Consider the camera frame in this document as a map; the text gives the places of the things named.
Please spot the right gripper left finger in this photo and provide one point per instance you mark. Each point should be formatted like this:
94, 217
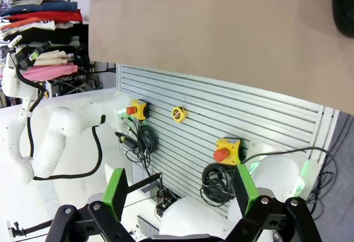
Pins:
113, 192

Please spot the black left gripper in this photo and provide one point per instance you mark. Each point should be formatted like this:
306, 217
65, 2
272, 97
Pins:
25, 58

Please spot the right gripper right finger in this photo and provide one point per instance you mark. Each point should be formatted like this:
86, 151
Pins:
246, 192

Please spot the black shoe pair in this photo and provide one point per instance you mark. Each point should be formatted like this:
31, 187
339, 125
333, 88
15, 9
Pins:
344, 7

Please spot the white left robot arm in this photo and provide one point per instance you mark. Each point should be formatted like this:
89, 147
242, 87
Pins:
69, 120

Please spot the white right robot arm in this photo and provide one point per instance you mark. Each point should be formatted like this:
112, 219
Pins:
276, 175

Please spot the cream folded garment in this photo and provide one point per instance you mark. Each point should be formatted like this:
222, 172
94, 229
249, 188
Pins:
52, 58

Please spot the pink folded garment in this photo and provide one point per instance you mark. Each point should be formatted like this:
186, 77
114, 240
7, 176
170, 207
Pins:
49, 72

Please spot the white folded garment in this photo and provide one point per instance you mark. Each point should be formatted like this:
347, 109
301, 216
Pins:
27, 26

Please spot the black folded garment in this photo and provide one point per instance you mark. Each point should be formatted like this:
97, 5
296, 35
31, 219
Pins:
66, 36

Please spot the black clamp rod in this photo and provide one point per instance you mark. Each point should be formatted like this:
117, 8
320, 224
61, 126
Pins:
143, 182

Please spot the red folded garment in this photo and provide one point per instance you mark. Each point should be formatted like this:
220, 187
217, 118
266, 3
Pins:
55, 15

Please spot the navy folded garment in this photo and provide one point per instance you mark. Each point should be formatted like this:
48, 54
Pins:
49, 5

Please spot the grey keyboard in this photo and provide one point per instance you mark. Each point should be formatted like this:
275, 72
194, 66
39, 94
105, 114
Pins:
146, 225

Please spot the yellow emergency stop box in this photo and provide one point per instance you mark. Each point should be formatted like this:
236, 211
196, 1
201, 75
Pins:
139, 106
229, 145

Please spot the black connector device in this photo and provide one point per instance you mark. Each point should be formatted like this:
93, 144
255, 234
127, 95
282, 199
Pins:
166, 203

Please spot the black power adapter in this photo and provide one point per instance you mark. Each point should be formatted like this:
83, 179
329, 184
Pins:
127, 139

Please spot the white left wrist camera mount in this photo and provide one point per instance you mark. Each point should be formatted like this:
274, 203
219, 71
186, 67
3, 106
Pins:
15, 41

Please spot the black action camera mount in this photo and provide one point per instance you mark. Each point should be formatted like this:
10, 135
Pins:
16, 226

